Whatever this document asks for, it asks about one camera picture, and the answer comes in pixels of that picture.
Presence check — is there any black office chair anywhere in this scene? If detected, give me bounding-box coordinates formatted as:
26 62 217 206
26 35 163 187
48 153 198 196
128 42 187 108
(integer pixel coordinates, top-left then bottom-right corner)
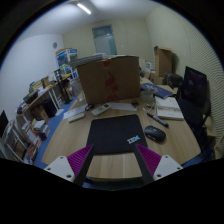
176 67 211 145

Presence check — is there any blue white boxes stack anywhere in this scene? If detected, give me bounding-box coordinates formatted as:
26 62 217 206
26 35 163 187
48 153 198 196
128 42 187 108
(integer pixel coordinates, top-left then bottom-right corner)
56 48 79 79

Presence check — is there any black IBM mouse pad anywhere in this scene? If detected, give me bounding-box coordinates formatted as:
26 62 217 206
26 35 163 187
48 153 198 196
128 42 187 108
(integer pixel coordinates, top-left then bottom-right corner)
86 115 147 155

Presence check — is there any blue book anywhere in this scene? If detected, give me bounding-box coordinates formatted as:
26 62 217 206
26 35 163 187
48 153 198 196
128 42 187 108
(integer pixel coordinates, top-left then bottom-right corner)
140 83 173 99

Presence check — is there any wooden shelf desk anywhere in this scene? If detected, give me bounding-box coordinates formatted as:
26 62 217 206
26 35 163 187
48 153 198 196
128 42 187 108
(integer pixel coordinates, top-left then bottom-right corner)
17 75 71 120

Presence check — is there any ceiling light tube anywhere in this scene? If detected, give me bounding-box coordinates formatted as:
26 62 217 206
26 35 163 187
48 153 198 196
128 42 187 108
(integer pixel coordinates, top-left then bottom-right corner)
77 3 91 15

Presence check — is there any large brown cardboard box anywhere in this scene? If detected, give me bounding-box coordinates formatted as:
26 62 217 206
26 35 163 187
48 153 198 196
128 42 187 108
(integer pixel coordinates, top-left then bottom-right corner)
77 56 140 104

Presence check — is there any glass door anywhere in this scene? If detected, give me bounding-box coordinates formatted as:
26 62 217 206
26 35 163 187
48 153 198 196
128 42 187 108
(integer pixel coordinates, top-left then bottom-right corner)
92 25 117 55

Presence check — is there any white paper under box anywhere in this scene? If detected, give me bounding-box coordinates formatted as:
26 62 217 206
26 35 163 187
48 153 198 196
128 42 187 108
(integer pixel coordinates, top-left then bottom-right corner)
110 102 137 112

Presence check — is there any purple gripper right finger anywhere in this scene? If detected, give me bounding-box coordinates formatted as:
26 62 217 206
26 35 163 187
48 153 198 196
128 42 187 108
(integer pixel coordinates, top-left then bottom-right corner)
134 144 182 184

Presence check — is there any white book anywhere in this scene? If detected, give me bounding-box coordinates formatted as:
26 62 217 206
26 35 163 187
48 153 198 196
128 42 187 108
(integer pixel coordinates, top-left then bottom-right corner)
155 97 184 120

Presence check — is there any white bookshelf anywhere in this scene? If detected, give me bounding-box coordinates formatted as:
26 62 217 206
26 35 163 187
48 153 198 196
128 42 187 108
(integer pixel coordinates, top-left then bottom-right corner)
0 120 42 165

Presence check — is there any open cardboard box background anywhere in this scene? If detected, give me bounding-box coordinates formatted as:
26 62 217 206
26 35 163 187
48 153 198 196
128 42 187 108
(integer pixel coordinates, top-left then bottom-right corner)
154 46 173 84

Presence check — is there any white paper sheet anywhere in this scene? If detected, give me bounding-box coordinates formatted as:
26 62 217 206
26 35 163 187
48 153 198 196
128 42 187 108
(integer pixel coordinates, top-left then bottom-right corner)
63 104 87 119

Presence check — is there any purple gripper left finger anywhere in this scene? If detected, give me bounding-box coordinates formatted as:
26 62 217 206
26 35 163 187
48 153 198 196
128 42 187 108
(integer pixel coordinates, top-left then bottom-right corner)
45 145 94 186

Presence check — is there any black marker pen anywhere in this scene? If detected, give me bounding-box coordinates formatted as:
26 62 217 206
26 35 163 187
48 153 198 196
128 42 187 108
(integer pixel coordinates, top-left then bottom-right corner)
146 113 169 128

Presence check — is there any black computer mouse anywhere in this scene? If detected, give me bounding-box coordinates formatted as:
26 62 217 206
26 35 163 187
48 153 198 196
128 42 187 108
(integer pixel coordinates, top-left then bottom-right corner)
144 126 166 142

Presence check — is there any small black round object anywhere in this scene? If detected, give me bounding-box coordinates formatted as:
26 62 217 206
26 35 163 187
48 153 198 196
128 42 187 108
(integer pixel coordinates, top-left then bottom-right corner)
85 104 94 111

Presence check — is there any white remote control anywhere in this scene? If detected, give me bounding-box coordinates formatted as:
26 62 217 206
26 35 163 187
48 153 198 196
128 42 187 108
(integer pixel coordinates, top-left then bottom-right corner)
92 103 111 116

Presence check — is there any white flat device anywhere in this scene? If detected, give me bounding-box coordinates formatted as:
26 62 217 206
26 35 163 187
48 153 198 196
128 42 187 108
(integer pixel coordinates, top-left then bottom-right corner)
68 113 85 123

